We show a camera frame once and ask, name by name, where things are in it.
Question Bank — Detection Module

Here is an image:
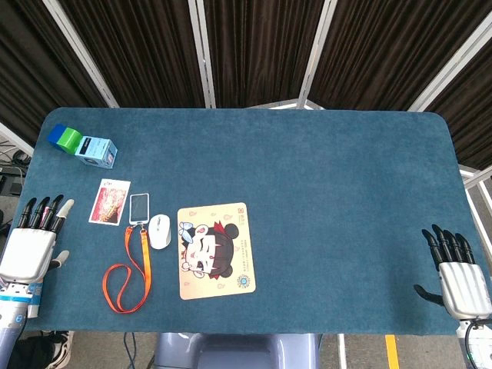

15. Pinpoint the left five-finger robot hand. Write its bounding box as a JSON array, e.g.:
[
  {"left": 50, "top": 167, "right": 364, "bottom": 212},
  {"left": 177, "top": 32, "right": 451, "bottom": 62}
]
[{"left": 0, "top": 194, "right": 75, "bottom": 285}]

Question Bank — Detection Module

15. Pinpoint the right five-finger robot hand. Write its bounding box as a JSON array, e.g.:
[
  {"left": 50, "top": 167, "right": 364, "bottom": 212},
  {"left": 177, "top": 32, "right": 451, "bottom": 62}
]
[{"left": 414, "top": 224, "right": 492, "bottom": 321}]

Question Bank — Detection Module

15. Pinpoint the white computer mouse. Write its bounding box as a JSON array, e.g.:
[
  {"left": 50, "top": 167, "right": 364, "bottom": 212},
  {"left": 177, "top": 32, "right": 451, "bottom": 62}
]
[{"left": 148, "top": 213, "right": 172, "bottom": 250}]

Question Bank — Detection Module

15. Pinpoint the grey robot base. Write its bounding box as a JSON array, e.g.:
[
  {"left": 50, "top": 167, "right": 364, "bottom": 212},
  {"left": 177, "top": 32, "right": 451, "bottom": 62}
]
[{"left": 153, "top": 332, "right": 322, "bottom": 369}]

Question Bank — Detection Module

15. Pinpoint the cartoon girl mouse pad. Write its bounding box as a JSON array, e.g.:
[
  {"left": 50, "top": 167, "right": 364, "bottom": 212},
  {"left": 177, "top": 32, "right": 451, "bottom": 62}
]
[{"left": 177, "top": 201, "right": 258, "bottom": 301}]

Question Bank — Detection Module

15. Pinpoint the red picture postcard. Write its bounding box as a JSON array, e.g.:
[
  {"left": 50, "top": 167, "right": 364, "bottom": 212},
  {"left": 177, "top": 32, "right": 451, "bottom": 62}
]
[{"left": 88, "top": 178, "right": 131, "bottom": 227}]

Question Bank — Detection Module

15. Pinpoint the black and white sneaker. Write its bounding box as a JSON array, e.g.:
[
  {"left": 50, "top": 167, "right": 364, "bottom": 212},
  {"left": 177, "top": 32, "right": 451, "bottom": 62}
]
[{"left": 7, "top": 330, "right": 75, "bottom": 369}]

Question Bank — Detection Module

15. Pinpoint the green block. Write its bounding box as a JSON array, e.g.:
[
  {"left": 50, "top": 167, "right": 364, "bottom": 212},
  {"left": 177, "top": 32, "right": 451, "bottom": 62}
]
[{"left": 57, "top": 128, "right": 83, "bottom": 155}]

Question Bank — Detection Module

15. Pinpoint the clear phone badge holder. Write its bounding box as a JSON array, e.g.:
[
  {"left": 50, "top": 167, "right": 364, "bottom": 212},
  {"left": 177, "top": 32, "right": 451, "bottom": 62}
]
[{"left": 128, "top": 193, "right": 151, "bottom": 226}]

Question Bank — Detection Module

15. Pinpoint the blue block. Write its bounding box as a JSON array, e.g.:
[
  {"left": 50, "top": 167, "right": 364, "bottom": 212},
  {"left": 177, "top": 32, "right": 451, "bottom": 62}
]
[{"left": 47, "top": 123, "right": 67, "bottom": 148}]

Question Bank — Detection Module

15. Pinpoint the light blue product box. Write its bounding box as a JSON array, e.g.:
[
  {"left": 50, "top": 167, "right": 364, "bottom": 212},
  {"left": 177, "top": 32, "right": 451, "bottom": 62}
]
[{"left": 74, "top": 134, "right": 118, "bottom": 169}]

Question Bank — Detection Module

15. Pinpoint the dark curtain partition panel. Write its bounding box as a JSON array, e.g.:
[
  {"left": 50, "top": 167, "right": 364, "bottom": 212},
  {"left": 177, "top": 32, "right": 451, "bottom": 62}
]
[
  {"left": 409, "top": 15, "right": 492, "bottom": 172},
  {"left": 198, "top": 0, "right": 339, "bottom": 110},
  {"left": 307, "top": 0, "right": 492, "bottom": 112},
  {"left": 0, "top": 0, "right": 118, "bottom": 147},
  {"left": 57, "top": 0, "right": 216, "bottom": 108}
]

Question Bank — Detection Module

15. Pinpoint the blue felt table cover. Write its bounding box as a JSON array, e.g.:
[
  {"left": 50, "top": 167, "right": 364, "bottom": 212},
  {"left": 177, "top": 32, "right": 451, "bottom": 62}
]
[{"left": 18, "top": 106, "right": 492, "bottom": 334}]

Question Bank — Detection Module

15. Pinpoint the black cable tangle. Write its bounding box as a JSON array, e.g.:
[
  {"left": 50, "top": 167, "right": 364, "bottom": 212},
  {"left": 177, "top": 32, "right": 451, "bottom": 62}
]
[{"left": 0, "top": 141, "right": 32, "bottom": 201}]

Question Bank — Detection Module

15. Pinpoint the orange lanyard strap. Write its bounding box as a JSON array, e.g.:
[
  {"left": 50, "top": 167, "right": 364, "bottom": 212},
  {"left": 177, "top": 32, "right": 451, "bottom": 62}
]
[{"left": 101, "top": 224, "right": 152, "bottom": 314}]

